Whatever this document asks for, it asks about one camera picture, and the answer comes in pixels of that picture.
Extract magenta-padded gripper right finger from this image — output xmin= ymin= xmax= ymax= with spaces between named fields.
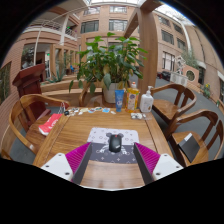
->
xmin=133 ymin=142 xmax=184 ymax=186

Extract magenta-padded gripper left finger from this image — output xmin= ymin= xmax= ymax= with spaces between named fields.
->
xmin=40 ymin=142 xmax=93 ymax=186

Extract black computer mouse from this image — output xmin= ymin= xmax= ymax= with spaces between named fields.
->
xmin=108 ymin=133 xmax=124 ymax=154

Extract bear print mouse pad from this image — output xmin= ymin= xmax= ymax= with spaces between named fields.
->
xmin=87 ymin=126 xmax=140 ymax=164

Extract black flat box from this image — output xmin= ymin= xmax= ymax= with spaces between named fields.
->
xmin=178 ymin=132 xmax=201 ymax=163

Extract red bag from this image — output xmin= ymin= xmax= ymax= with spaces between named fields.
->
xmin=38 ymin=113 xmax=64 ymax=136

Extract wooden armchair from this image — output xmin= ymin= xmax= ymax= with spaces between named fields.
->
xmin=165 ymin=109 xmax=224 ymax=168
xmin=78 ymin=81 xmax=131 ymax=108
xmin=0 ymin=93 xmax=71 ymax=160
xmin=149 ymin=83 xmax=198 ymax=129

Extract clear plastic packet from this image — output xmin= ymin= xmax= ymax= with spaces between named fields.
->
xmin=130 ymin=112 xmax=148 ymax=120

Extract scattered small stickers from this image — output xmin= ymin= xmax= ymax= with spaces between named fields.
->
xmin=63 ymin=106 xmax=118 ymax=117

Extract white pump bottle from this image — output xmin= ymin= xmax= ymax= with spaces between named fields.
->
xmin=139 ymin=85 xmax=155 ymax=114

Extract yellow dish soap bottle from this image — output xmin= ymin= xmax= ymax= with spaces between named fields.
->
xmin=125 ymin=81 xmax=140 ymax=114

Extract blue squeeze tube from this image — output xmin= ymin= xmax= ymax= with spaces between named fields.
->
xmin=114 ymin=88 xmax=126 ymax=113

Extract dark red wooden lectern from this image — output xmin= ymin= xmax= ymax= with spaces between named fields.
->
xmin=12 ymin=63 xmax=48 ymax=121

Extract large green potted plant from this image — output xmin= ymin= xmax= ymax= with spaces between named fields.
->
xmin=68 ymin=32 xmax=149 ymax=104

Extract wooden pillar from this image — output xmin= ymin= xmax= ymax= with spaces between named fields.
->
xmin=123 ymin=0 xmax=164 ymax=96

